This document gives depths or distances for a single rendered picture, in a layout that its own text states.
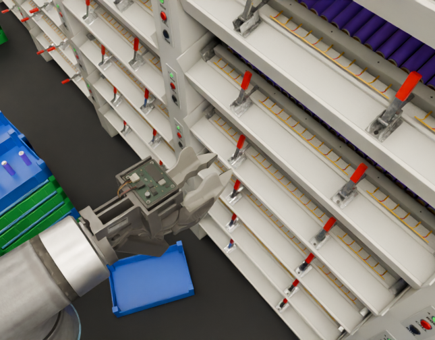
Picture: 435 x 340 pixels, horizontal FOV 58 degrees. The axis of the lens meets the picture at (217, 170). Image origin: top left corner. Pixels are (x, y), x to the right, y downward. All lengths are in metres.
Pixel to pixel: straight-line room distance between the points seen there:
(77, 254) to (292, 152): 0.43
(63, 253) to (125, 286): 1.17
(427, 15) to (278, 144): 0.39
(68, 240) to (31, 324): 0.10
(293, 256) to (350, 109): 0.57
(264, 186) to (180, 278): 0.79
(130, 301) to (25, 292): 1.15
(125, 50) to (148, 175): 0.78
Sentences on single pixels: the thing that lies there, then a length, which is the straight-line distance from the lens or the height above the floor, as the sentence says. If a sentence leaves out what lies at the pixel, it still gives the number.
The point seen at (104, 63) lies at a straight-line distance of 1.48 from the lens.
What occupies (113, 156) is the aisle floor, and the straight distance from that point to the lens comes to 1.93.
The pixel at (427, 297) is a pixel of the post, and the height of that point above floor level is 0.92.
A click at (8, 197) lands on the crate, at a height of 0.43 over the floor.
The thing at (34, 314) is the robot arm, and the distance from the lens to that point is 0.49.
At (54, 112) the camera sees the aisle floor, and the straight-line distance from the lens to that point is 2.20.
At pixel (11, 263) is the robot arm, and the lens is 0.49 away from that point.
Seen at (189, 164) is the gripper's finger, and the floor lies 1.06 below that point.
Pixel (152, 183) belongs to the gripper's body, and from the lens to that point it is 0.49.
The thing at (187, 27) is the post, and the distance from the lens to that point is 0.82.
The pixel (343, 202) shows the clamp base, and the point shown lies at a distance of 0.69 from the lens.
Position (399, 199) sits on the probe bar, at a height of 0.98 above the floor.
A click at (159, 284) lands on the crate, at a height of 0.00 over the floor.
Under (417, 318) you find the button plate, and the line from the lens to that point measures 0.77.
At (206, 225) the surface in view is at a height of 0.17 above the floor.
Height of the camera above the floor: 1.53
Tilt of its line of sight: 57 degrees down
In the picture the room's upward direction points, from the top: straight up
